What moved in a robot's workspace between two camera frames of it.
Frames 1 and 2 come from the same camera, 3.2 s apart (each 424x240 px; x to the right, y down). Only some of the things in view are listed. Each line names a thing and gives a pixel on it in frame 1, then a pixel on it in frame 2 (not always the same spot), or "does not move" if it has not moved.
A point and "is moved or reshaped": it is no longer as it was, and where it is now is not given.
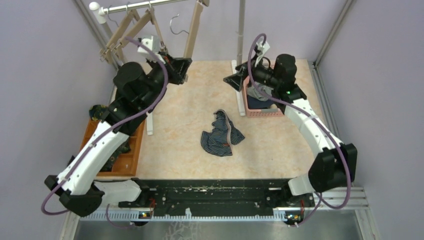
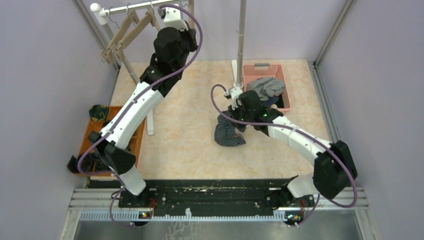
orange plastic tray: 126,164 does not move
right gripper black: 236,79 to 233,112
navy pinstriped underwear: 218,142 is moved or reshaped
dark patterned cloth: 96,111 does not move
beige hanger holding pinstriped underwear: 193,31 to 191,23
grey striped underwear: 255,91 does not move
